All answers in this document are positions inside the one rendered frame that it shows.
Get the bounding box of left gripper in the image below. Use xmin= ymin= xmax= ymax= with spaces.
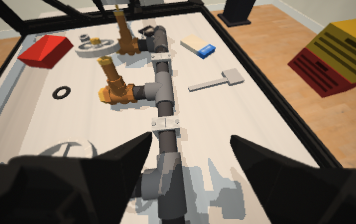
xmin=92 ymin=0 xmax=135 ymax=21

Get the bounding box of red block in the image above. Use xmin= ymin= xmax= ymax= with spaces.
xmin=17 ymin=35 xmax=74 ymax=69

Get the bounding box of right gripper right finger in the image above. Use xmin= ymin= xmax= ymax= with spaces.
xmin=230 ymin=135 xmax=356 ymax=224

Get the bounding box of black rubber washer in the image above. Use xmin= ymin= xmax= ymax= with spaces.
xmin=52 ymin=86 xmax=71 ymax=100

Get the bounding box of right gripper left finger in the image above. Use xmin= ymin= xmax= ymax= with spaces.
xmin=8 ymin=131 xmax=152 ymax=224

